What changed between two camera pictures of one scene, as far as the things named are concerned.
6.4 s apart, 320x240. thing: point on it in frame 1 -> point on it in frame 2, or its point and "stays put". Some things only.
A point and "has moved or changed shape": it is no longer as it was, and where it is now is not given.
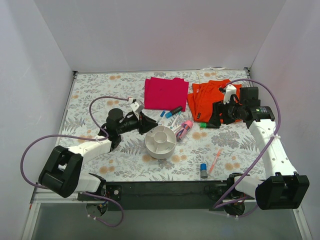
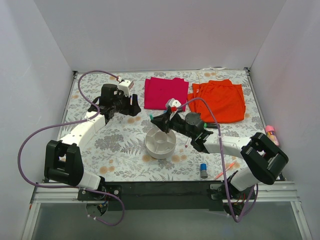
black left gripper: (141, 121) -> (128, 106)
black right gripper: (219, 113) -> (169, 122)
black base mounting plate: (161, 196) stays put
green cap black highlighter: (207, 125) stays put
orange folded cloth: (205, 93) stays put
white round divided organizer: (160, 141) stays put
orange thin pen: (217, 155) -> (221, 173)
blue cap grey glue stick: (203, 171) stays put
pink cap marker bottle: (183, 130) has moved or changed shape
